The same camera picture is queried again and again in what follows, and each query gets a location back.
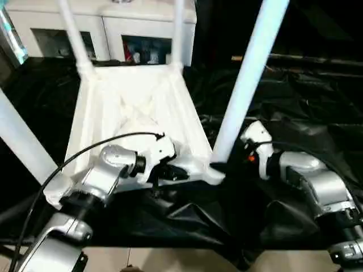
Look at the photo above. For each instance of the white plastic table top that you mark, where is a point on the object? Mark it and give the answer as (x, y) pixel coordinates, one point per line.
(136, 107)

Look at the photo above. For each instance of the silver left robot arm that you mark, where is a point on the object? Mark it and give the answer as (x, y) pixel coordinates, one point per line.
(113, 158)

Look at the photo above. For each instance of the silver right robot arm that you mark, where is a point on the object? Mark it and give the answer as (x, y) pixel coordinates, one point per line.
(320, 178)

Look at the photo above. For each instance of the black plastic mat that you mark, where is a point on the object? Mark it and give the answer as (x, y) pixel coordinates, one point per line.
(312, 113)

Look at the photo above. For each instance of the yellow label sticker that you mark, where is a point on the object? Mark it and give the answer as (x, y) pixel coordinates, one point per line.
(236, 58)

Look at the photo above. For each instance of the brown round hanging knob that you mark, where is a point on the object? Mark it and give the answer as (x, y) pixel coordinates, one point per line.
(131, 267)

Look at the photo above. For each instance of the black flat monitor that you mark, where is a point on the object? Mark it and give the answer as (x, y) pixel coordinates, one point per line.
(314, 60)

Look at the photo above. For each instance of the white printed cup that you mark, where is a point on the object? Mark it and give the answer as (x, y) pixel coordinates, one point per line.
(153, 56)

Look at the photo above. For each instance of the small white jar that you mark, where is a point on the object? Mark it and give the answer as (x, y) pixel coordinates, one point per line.
(136, 57)

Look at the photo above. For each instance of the white printed figurine mug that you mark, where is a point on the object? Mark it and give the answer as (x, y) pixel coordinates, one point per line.
(90, 51)
(63, 52)

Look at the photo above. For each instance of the white glass-door cabinet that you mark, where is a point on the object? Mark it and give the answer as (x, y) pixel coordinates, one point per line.
(113, 20)

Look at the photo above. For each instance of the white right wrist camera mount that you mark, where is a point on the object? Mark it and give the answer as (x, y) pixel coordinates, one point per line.
(259, 136)

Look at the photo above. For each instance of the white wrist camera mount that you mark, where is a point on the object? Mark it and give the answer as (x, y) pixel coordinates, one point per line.
(259, 136)
(160, 150)

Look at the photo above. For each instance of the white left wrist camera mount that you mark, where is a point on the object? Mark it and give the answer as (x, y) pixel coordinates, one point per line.
(160, 150)

